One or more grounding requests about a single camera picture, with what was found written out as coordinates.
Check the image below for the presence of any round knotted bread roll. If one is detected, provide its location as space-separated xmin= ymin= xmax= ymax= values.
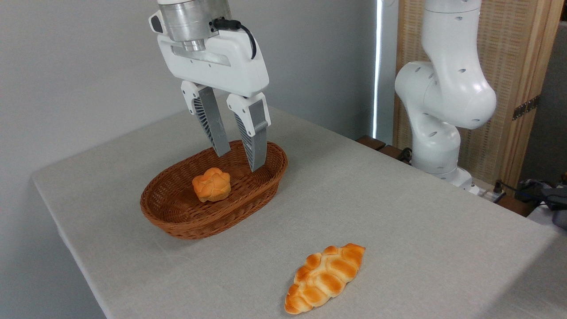
xmin=192 ymin=167 xmax=232 ymax=203

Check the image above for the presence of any metal screen hinge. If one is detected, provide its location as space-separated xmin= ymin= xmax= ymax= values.
xmin=513 ymin=95 xmax=540 ymax=121

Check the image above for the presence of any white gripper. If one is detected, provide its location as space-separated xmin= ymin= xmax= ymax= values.
xmin=157 ymin=29 xmax=272 ymax=172

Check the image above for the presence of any woven wooden folding screen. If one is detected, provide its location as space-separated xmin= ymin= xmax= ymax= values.
xmin=393 ymin=0 xmax=565 ymax=191

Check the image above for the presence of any grey fabric tablecloth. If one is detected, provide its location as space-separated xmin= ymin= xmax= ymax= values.
xmin=32 ymin=101 xmax=567 ymax=319

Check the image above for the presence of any long braided bread loaf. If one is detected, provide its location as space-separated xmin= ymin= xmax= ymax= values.
xmin=284 ymin=243 xmax=366 ymax=315

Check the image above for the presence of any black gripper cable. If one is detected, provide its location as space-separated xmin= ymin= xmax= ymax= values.
xmin=211 ymin=17 xmax=257 ymax=60

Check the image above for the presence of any brown oval wicker basket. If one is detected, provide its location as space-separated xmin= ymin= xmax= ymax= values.
xmin=140 ymin=140 xmax=288 ymax=240

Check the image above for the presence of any brown wooden block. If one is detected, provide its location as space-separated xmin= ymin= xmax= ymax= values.
xmin=356 ymin=135 xmax=386 ymax=151
xmin=496 ymin=195 xmax=537 ymax=218
xmin=379 ymin=144 xmax=412 ymax=165

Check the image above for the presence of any dark grey bag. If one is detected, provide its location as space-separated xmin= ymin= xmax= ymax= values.
xmin=518 ymin=179 xmax=567 ymax=230

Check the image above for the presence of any black cable with plug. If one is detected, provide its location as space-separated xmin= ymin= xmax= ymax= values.
xmin=481 ymin=179 xmax=525 ymax=203

